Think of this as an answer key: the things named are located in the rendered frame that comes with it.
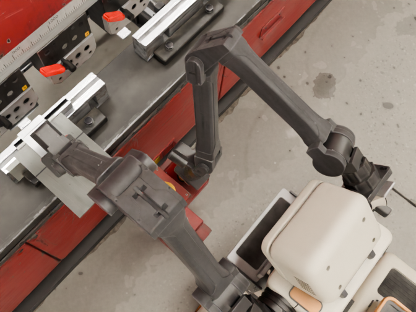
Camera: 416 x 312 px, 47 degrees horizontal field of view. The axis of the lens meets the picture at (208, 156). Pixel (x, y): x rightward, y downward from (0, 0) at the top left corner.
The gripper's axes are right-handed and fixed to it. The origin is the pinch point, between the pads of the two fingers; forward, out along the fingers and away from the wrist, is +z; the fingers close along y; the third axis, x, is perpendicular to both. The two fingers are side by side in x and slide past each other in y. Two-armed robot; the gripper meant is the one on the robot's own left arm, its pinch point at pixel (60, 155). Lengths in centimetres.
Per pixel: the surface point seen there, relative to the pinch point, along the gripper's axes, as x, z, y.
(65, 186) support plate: 6.8, -2.2, 4.9
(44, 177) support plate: 1.4, 0.6, 7.1
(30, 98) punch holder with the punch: -16.0, -15.0, -3.7
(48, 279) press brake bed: 43, 86, 36
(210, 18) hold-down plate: 2, 11, -68
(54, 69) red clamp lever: -17.0, -23.7, -11.2
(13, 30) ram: -27.1, -35.3, -8.5
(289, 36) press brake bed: 44, 86, -138
